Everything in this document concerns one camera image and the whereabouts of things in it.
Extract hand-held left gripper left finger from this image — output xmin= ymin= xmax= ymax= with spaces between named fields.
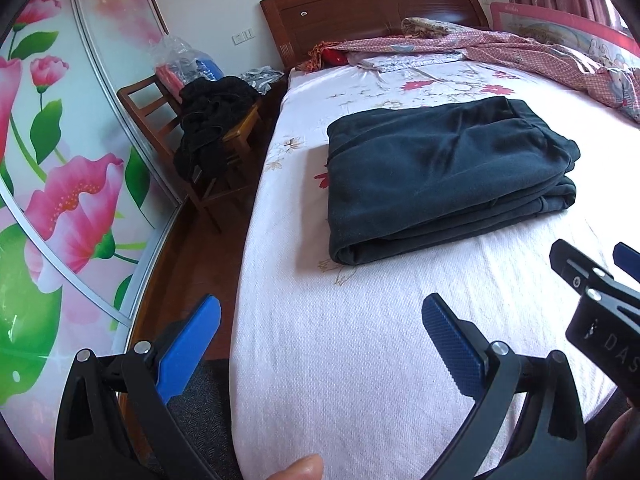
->
xmin=54 ymin=294 xmax=222 ymax=480

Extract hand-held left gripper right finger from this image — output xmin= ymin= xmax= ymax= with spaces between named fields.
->
xmin=422 ymin=294 xmax=588 ymax=480

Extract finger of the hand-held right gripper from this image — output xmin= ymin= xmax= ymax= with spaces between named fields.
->
xmin=550 ymin=240 xmax=640 ymax=323
xmin=612 ymin=242 xmax=640 ymax=283

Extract dark sweat pants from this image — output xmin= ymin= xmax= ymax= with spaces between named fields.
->
xmin=326 ymin=96 xmax=581 ymax=267

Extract person's right hand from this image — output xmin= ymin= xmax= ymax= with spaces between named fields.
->
xmin=589 ymin=397 xmax=640 ymax=480

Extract person's left hand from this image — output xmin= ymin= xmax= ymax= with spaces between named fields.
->
xmin=267 ymin=454 xmax=325 ymax=480

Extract bed with floral white sheet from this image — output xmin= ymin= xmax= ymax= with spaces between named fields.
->
xmin=231 ymin=52 xmax=640 ymax=480

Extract pink checked quilt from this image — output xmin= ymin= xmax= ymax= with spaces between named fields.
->
xmin=310 ymin=17 xmax=640 ymax=123

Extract black clothes pile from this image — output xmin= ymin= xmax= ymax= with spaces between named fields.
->
xmin=174 ymin=76 xmax=262 ymax=183

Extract wooden chair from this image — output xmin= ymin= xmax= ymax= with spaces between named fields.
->
xmin=116 ymin=74 xmax=266 ymax=233

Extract pink bed guard panel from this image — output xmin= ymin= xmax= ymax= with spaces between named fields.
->
xmin=489 ymin=1 xmax=640 ymax=61

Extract wooden nightstand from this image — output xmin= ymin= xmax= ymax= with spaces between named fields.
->
xmin=260 ymin=77 xmax=290 ymax=126

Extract floral wardrobe sliding doors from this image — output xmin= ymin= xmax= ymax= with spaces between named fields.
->
xmin=0 ymin=0 xmax=183 ymax=480

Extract pale floral pillow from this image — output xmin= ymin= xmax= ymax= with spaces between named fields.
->
xmin=357 ymin=52 xmax=468 ymax=72

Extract grey patterned cloth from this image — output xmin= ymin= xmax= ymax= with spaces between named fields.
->
xmin=240 ymin=66 xmax=287 ymax=95

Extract clear plastic bag of clothes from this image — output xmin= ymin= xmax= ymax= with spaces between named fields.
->
xmin=150 ymin=35 xmax=223 ymax=92

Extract red tasselled cloth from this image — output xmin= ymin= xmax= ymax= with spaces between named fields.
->
xmin=300 ymin=42 xmax=351 ymax=72

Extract wooden headboard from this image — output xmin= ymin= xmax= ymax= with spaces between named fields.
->
xmin=259 ymin=0 xmax=490 ymax=72

